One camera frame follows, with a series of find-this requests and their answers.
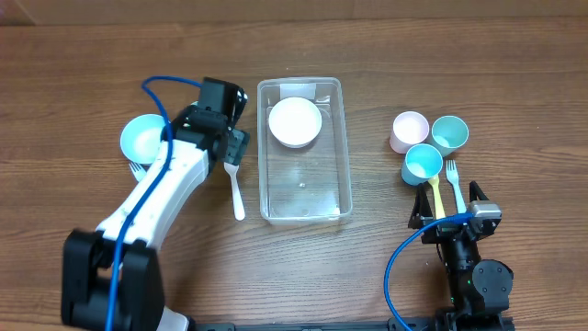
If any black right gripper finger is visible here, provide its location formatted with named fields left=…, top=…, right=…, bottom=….
left=408, top=186, right=435, bottom=229
left=469, top=181, right=489, bottom=202

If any light blue plastic bowl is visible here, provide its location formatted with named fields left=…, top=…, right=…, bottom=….
left=119, top=114, right=164, bottom=165

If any white plastic bowl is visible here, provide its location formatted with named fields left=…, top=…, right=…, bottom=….
left=268, top=97, right=322, bottom=148

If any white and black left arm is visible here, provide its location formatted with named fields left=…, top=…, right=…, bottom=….
left=61, top=77, right=250, bottom=331

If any clear plastic container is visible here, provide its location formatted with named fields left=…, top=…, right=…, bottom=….
left=257, top=77, right=353, bottom=225

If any yellow plastic utensil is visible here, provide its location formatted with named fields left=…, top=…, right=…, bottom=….
left=428, top=175, right=446, bottom=219

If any white plastic spoon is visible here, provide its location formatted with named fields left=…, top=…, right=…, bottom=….
left=224, top=163, right=245, bottom=221

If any green plastic cup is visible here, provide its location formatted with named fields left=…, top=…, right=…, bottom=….
left=429, top=115, right=469, bottom=157

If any pink plastic cup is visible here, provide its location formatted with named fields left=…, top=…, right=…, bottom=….
left=390, top=111, right=430, bottom=154

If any light blue plastic fork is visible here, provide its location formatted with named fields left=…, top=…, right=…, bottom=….
left=129, top=162, right=146, bottom=182

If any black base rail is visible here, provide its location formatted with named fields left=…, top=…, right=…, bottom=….
left=187, top=314, right=515, bottom=331

